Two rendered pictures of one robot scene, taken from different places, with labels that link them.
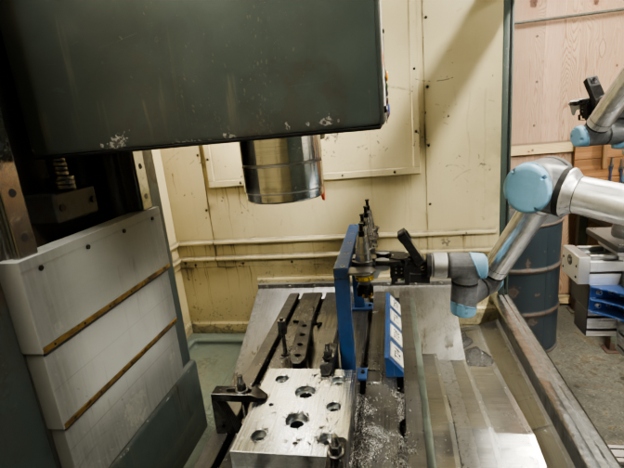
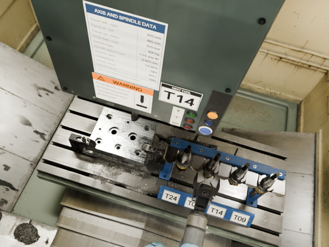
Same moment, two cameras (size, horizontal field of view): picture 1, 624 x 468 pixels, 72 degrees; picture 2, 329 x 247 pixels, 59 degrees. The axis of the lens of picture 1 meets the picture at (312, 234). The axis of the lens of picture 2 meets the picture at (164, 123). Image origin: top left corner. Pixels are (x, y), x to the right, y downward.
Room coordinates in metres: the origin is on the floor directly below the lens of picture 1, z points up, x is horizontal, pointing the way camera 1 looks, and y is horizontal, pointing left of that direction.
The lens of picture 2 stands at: (0.96, -0.60, 2.28)
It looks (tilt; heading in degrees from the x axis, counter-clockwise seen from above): 60 degrees down; 85
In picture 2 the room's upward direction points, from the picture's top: 11 degrees clockwise
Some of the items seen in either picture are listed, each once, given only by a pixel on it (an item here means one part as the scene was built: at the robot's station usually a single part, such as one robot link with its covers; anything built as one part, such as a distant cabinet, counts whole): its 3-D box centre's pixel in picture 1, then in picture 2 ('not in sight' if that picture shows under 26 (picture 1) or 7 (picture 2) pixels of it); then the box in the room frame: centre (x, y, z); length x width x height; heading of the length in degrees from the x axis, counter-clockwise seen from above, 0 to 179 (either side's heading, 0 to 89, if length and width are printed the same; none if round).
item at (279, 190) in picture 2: not in sight; (278, 187); (1.49, -0.21, 1.21); 0.07 x 0.05 x 0.01; 79
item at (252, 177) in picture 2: not in sight; (251, 179); (1.38, -0.19, 1.21); 0.07 x 0.05 x 0.01; 79
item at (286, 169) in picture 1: (282, 167); not in sight; (0.86, 0.05, 1.52); 0.16 x 0.16 x 0.12
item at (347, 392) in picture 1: (302, 414); (123, 135); (0.83, 0.06, 0.97); 0.29 x 0.23 x 0.05; 169
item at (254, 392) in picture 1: (240, 403); (136, 111); (0.88, 0.21, 0.97); 0.13 x 0.03 x 0.15; 79
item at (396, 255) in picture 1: (409, 266); (201, 201); (1.19, -0.28, 1.16); 0.12 x 0.08 x 0.09; 79
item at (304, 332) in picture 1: (302, 348); (191, 146); (1.18, 0.06, 0.93); 0.26 x 0.05 x 0.06; 174
